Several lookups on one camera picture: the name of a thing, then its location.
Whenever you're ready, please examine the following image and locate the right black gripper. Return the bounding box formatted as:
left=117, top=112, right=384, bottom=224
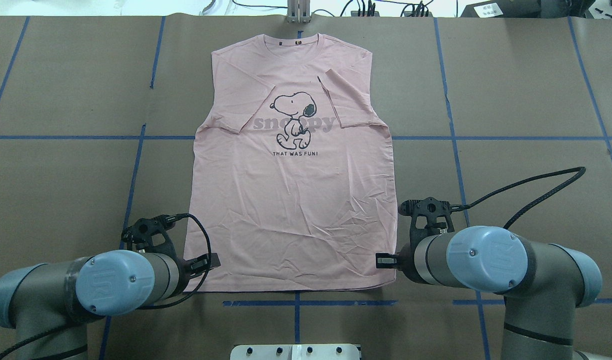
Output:
left=376, top=243, right=419, bottom=283

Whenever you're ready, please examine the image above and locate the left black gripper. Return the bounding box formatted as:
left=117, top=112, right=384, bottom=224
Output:
left=175, top=253, right=221, bottom=291

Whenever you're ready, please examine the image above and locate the pink Snoopy t-shirt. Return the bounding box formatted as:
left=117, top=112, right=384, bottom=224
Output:
left=184, top=33, right=397, bottom=293

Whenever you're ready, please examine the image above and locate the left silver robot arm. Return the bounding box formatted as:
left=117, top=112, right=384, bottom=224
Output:
left=0, top=249, right=220, bottom=360

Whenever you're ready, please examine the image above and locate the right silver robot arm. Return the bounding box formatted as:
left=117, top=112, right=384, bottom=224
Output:
left=376, top=225, right=603, bottom=360

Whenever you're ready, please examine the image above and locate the black device top right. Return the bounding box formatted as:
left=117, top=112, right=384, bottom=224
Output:
left=459, top=0, right=595, bottom=19

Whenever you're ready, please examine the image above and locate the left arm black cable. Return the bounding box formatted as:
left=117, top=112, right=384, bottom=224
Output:
left=0, top=213, right=212, bottom=360

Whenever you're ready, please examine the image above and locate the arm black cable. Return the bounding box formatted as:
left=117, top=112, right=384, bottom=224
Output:
left=449, top=166, right=586, bottom=231
left=0, top=213, right=212, bottom=360

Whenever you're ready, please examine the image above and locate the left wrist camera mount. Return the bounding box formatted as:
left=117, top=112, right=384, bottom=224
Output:
left=121, top=214, right=178, bottom=259

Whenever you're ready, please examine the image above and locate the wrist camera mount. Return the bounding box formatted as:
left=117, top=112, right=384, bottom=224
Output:
left=121, top=214, right=178, bottom=259
left=398, top=197, right=456, bottom=246

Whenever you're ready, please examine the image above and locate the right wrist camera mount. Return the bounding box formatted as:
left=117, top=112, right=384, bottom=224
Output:
left=398, top=197, right=456, bottom=246

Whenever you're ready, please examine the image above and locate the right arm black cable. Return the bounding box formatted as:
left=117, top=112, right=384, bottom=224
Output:
left=449, top=166, right=586, bottom=231

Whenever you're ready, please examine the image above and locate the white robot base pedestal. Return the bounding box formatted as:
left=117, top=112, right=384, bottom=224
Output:
left=230, top=343, right=362, bottom=360

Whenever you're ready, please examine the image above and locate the aluminium frame post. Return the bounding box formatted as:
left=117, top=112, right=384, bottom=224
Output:
left=286, top=0, right=312, bottom=24

